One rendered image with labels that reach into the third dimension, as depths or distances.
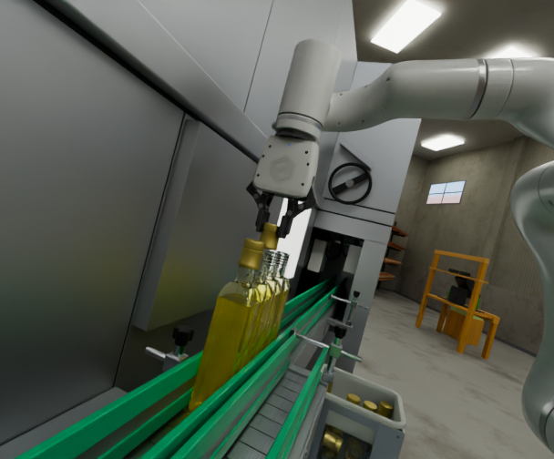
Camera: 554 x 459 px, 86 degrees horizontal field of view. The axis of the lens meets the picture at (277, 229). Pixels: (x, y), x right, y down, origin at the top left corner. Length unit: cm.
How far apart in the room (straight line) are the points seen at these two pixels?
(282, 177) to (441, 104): 27
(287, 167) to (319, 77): 15
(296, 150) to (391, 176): 111
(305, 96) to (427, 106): 19
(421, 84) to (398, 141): 109
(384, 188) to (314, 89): 109
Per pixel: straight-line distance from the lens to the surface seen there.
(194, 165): 50
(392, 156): 161
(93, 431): 40
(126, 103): 44
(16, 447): 50
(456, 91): 57
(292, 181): 50
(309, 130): 52
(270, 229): 52
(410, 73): 56
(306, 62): 56
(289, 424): 43
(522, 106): 61
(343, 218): 156
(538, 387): 73
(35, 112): 38
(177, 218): 50
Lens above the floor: 136
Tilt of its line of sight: 1 degrees down
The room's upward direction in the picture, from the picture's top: 15 degrees clockwise
